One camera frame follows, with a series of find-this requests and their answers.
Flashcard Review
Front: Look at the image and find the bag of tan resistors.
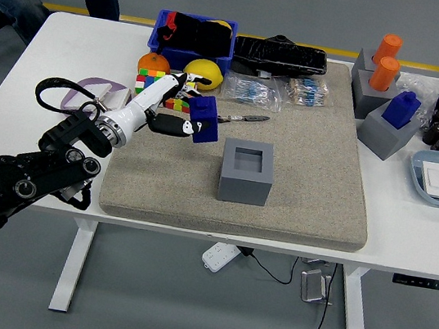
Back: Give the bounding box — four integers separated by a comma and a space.
272, 72, 333, 111

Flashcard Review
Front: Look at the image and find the yellow lemon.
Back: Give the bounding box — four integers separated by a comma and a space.
180, 56, 227, 94

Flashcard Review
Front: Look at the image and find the black wrapped keyboard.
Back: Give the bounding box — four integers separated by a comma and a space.
230, 28, 332, 87

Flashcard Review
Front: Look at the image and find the black cloth bag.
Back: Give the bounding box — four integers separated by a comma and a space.
155, 8, 236, 60

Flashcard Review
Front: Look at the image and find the orange cylinder seal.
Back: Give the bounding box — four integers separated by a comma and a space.
367, 53, 402, 95
372, 31, 405, 69

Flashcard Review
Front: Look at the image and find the white table leg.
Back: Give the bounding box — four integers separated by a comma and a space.
334, 264, 382, 329
47, 215, 100, 317

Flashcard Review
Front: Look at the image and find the grey-brown mat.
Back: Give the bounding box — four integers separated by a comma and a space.
96, 30, 394, 256

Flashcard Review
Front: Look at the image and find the bag of blue resistors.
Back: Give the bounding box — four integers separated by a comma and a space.
218, 69, 288, 114

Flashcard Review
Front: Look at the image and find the black power cable with plug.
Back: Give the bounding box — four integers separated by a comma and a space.
235, 246, 300, 286

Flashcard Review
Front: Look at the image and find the orange fruit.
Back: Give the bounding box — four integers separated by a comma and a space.
136, 49, 175, 78

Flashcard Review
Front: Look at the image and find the purple plate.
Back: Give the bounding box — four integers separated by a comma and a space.
59, 72, 135, 122

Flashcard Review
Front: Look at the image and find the white power strip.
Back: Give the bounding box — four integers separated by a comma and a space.
199, 239, 242, 276

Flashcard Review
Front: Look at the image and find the grey seal holder block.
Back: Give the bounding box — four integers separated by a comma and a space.
353, 95, 426, 167
349, 46, 405, 92
215, 136, 279, 209
347, 67, 401, 125

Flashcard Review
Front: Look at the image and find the silver metal bracket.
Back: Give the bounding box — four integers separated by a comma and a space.
296, 266, 338, 307

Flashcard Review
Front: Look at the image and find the blue square seal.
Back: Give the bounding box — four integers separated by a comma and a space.
182, 92, 224, 147
379, 87, 423, 133

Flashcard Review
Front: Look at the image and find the grey utility knife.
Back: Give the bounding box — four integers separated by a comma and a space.
215, 108, 272, 131

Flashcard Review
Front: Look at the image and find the black table control panel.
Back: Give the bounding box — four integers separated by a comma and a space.
391, 273, 439, 291

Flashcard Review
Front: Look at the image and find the colourful puzzle cube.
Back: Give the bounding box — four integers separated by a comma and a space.
160, 96, 193, 115
133, 67, 168, 97

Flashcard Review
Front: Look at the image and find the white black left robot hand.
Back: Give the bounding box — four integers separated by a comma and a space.
101, 60, 214, 151

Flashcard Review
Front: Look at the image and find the yellow item in bin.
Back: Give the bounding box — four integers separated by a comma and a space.
208, 17, 234, 30

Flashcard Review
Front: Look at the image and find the blue plastic bin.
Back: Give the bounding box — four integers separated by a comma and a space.
144, 7, 240, 79

